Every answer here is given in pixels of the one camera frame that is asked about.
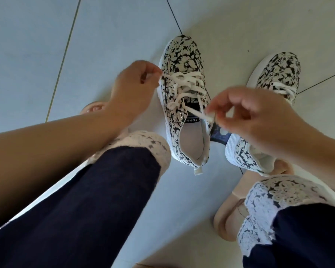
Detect person's left hand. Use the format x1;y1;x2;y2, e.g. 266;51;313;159
106;60;164;129

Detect person's right hand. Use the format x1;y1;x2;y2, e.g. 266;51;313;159
205;86;309;158

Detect bright white shoelace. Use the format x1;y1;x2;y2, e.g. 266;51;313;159
161;71;216;123
250;82;298;165

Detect floral sneaker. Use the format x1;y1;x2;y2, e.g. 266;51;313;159
157;35;215;176
224;51;301;178

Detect person's left forearm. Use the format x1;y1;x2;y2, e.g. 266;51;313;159
0;108;123;235

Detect person's right leg navy trousers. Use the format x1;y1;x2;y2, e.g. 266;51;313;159
236;174;335;268

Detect person's leg navy trousers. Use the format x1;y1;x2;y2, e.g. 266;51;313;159
0;130;172;268
236;174;335;268

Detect person's left leg navy trousers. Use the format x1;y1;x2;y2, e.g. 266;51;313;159
0;130;172;268

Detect pink slipper with white charms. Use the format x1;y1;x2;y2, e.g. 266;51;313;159
79;101;108;115

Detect pink slipper with green charm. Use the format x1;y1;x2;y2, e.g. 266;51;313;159
213;159;295;243

